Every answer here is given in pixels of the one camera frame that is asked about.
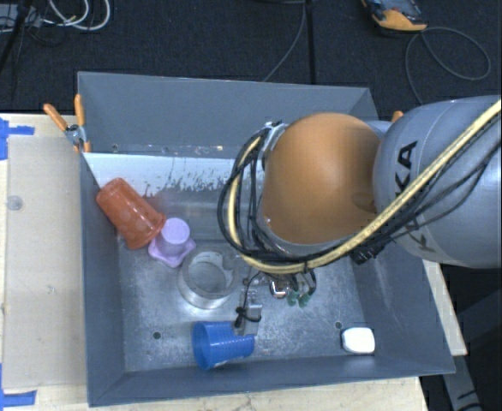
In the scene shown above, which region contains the orange plastic cup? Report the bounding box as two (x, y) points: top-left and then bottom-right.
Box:
(95, 176), (167, 251)

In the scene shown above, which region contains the grey metal bin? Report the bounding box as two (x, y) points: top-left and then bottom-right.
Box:
(76, 70), (457, 408)

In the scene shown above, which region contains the blue plastic cup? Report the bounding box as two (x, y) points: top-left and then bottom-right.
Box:
(190, 320), (256, 372)

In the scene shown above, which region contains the white rounded block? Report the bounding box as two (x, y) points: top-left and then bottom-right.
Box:
(340, 326), (377, 356)

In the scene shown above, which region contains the lilac plastic cup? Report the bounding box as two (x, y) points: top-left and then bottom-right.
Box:
(147, 217), (198, 270)

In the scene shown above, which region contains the clear plastic cup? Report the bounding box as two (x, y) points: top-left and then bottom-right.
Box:
(177, 248), (241, 310)

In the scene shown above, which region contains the pale flat board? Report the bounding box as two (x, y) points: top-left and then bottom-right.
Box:
(1, 134), (87, 391)

